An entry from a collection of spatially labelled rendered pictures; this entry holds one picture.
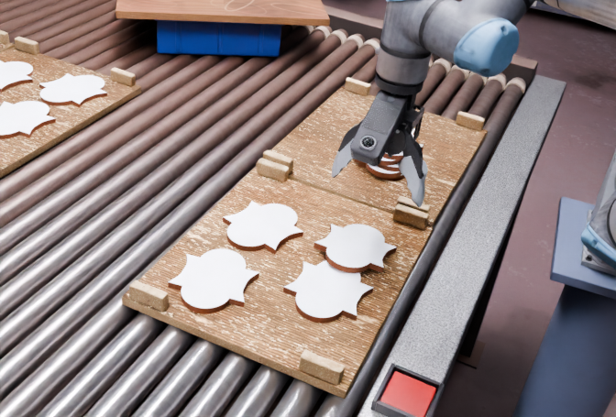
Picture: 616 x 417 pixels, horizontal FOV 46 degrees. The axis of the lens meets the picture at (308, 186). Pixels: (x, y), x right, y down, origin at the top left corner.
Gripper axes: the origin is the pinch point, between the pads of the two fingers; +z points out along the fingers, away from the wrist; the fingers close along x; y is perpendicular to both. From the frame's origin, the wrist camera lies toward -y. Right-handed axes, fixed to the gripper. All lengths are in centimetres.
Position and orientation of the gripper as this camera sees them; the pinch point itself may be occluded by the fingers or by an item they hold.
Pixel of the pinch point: (373, 194)
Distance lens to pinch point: 116.0
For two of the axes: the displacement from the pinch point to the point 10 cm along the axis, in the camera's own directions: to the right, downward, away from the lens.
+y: 4.3, -4.6, 7.8
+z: -1.0, 8.3, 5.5
